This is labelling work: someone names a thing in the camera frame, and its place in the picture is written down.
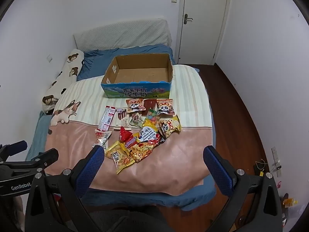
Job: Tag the panda print snack packet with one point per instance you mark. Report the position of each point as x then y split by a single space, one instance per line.
169 127
134 105
165 107

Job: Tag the bear print bolster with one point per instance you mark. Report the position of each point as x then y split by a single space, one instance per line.
65 77

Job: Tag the blue pillow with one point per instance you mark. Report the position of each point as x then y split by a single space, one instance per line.
96 60

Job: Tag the colourful candy packet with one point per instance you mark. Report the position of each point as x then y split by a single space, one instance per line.
151 116

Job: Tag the small red snack packet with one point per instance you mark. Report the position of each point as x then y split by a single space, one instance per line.
124 134

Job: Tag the white chocolate biscuit packet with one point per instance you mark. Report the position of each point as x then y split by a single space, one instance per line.
123 118

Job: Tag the yellow biscuit packet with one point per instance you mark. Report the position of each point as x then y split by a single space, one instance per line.
117 156

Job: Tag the grey white pillow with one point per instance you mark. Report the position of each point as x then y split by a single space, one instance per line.
120 35

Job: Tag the yellow red noodle packet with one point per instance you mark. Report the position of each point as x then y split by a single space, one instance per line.
144 147

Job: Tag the red white strip packet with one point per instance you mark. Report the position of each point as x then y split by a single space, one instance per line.
107 119

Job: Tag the white power strip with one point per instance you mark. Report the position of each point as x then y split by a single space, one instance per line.
276 160

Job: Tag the white wall outlet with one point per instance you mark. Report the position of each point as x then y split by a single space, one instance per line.
49 58

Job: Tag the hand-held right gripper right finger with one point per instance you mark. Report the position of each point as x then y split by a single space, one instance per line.
217 171

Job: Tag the white door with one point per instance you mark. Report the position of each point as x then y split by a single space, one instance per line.
205 29

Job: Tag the small beige snack packet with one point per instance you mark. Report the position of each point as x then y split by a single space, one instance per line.
136 120

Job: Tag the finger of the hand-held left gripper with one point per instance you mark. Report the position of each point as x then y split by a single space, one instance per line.
47 157
14 148

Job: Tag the cat print striped blanket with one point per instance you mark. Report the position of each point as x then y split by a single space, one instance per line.
169 164

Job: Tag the dark brown snack packet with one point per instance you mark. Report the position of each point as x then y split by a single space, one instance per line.
150 103

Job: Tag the cardboard box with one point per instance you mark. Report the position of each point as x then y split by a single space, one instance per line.
140 75

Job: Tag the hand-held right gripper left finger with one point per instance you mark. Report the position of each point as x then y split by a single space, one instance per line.
91 166

